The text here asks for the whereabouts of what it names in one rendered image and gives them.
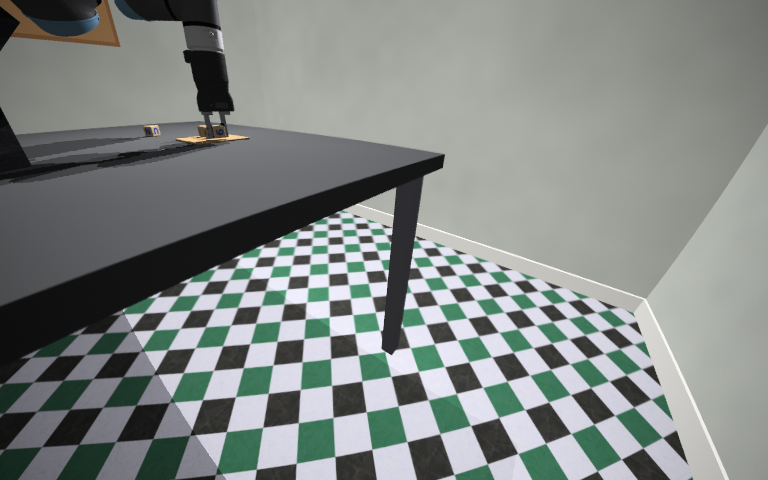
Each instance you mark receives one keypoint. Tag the tan flat mat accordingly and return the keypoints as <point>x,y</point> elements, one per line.
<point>202,140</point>

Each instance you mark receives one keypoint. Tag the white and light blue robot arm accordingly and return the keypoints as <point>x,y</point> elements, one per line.
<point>76,17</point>

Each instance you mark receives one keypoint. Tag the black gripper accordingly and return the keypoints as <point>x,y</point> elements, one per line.
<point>209,71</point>

